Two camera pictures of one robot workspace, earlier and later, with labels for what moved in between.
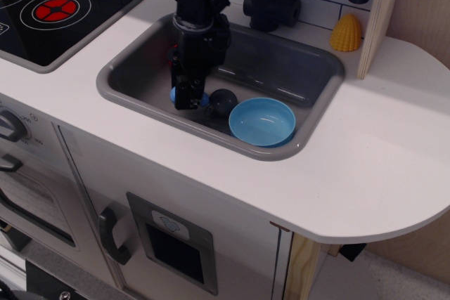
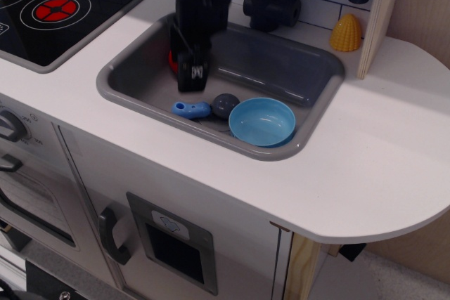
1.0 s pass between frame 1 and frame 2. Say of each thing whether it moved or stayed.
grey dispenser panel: stayed
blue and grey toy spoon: moved
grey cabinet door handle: stayed
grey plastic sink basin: stayed
